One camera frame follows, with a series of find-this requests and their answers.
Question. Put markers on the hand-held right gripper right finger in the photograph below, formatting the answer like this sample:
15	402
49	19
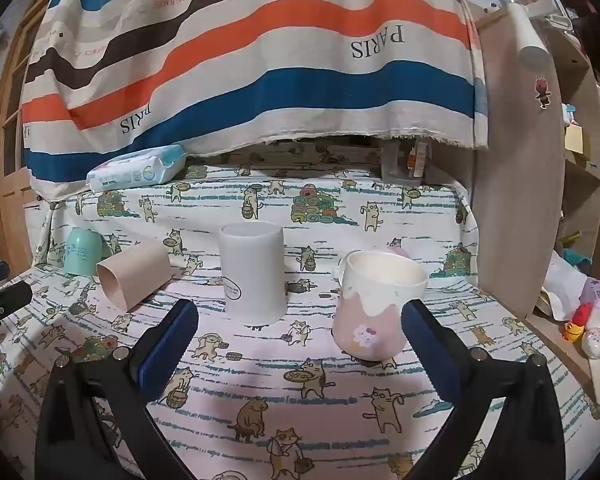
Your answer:
430	355

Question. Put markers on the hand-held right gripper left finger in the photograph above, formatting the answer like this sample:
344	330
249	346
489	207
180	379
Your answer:
172	345

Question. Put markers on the beige plastic cup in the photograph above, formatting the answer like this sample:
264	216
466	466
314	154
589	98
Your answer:
140	270

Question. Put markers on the mint green cup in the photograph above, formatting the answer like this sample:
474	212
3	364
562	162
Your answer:
82	252

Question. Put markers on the tall white cup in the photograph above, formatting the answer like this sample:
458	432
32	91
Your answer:
252	270

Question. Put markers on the pink and cream mug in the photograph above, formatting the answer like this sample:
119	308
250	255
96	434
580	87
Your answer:
367	310

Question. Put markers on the cat print tablecloth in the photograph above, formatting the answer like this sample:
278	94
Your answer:
300	410

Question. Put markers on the white crumpled bag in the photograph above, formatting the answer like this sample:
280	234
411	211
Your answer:
562	285

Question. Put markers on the red yellow chicken toy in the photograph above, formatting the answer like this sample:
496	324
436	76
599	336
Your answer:
577	322

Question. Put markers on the white spotted toy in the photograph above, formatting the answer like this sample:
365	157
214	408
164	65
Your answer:
599	342

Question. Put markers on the wet wipes pack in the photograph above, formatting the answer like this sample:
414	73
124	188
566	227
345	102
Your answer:
135	167

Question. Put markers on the wooden shelf unit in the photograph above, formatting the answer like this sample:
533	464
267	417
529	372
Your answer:
515	185

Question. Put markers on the clear plastic box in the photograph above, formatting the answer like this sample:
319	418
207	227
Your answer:
397	162

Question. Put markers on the yellow paper note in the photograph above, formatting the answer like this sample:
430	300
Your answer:
574	139

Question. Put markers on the cartoon sticker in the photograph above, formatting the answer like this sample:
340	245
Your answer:
543	91

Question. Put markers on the striped hanging cloth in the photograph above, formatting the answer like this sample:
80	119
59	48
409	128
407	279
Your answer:
260	50

